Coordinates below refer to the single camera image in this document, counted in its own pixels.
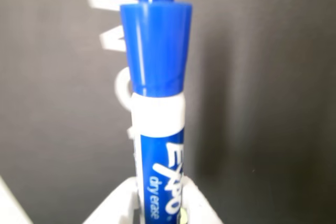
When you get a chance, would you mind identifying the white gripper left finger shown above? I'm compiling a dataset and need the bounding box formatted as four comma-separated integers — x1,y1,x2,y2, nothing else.
83,177,142,224

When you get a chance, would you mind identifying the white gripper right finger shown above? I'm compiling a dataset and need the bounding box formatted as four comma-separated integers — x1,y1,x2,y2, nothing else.
183,177,224,224

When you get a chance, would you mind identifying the blue Expo dry-erase marker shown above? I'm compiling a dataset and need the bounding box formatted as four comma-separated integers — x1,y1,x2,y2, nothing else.
119,0,195,224

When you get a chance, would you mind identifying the grey WOWROBO mat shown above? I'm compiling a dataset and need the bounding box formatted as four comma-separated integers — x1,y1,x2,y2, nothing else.
0,0,336,224

